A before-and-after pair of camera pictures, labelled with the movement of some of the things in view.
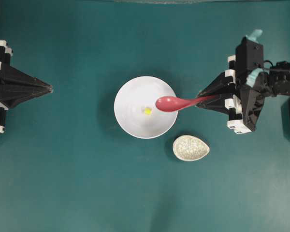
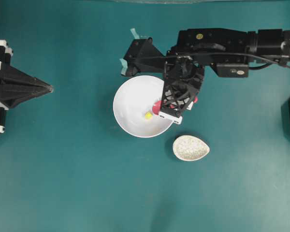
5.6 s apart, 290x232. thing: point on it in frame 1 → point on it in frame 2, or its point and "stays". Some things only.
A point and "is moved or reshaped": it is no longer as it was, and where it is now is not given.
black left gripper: [9, 86] stays
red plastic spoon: [170, 104] is moved or reshaped
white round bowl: [136, 109] stays
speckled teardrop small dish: [189, 148] stays
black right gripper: [244, 103] → [183, 77]
